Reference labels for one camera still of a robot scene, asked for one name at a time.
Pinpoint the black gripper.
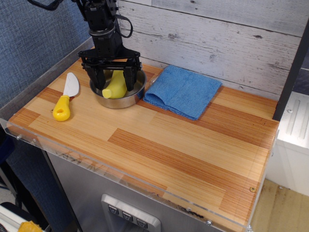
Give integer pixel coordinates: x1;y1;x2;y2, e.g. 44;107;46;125
78;31;142;91

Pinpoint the yellow plastic squeeze bottle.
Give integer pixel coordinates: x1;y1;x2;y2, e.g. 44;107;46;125
102;70;127;99

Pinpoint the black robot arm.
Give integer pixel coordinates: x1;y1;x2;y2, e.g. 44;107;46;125
77;0;141;91

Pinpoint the stainless steel pot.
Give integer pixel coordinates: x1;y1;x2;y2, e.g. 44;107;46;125
90;70;147;109

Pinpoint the blue folded cloth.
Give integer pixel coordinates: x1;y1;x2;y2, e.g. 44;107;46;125
143;65;222;120

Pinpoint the clear acrylic table guard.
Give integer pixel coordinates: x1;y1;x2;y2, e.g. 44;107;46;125
0;117;280;232

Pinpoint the stainless steel cabinet front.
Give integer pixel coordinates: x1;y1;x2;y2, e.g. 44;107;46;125
48;153;217;232

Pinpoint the silver button control panel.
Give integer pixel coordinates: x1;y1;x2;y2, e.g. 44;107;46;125
101;194;161;232

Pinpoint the yellow black object bottom left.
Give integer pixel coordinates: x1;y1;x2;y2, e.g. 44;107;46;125
0;219;44;232

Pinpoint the white ribbed side appliance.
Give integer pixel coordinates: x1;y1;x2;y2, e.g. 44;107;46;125
266;92;309;196

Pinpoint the yellow handled toy knife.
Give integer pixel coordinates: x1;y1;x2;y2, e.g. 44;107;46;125
53;72;80;121

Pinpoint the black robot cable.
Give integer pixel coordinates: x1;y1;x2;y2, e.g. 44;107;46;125
26;0;66;12

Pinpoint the black right vertical post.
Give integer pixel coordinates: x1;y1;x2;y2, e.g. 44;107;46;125
272;22;309;121

